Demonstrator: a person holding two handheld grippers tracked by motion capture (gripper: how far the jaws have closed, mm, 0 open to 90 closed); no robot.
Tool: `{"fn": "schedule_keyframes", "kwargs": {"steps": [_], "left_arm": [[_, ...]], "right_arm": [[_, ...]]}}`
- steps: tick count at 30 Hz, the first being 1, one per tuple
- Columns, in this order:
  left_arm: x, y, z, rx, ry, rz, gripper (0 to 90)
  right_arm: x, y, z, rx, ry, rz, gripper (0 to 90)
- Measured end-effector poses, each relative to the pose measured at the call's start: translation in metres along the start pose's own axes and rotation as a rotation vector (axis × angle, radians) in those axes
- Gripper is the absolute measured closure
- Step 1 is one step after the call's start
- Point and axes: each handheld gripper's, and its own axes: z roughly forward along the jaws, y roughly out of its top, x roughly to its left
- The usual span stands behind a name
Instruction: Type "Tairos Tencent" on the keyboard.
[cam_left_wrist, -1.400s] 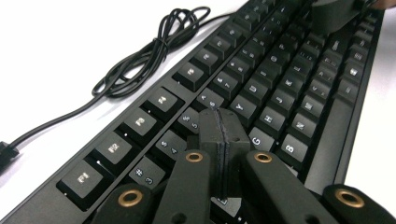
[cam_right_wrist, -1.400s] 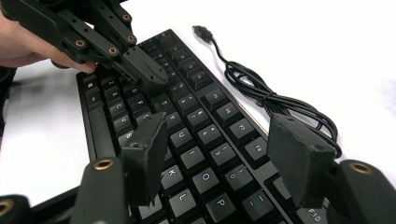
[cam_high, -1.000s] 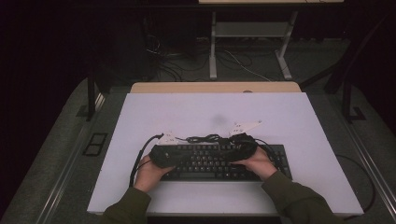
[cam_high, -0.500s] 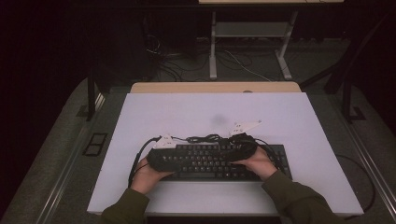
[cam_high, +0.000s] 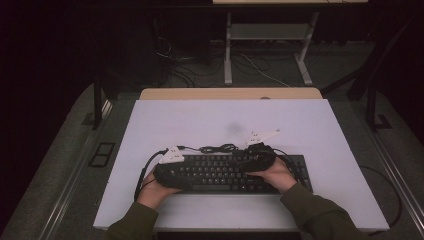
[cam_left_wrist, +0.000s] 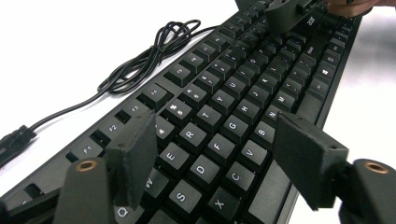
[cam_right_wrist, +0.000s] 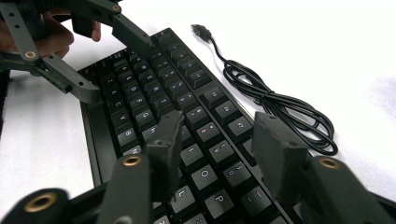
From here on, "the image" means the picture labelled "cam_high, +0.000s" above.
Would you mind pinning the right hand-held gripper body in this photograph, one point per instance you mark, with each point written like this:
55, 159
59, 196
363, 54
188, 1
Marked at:
261, 155

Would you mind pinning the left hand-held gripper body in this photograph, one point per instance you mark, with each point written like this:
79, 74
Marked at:
170, 170

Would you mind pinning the black computer keyboard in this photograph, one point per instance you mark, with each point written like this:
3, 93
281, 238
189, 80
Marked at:
216, 173

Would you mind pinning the person's right hand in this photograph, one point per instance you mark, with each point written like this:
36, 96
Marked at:
278, 176

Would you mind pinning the person's left hand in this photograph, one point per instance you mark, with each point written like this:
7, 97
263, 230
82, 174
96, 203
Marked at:
155, 196

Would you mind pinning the white board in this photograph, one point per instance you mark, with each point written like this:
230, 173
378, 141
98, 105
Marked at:
233, 116

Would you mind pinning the wooden table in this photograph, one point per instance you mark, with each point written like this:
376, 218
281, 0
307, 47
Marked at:
216, 93

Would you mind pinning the black metal stand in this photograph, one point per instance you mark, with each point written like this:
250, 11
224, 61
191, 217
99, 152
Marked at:
97, 106
371, 106

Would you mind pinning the white metal desk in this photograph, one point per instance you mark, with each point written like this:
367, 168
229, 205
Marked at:
266, 31

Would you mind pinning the black floor socket frame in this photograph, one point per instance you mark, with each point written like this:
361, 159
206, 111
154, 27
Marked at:
100, 161

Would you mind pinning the aluminium rail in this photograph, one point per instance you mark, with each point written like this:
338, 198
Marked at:
70, 173
393, 166

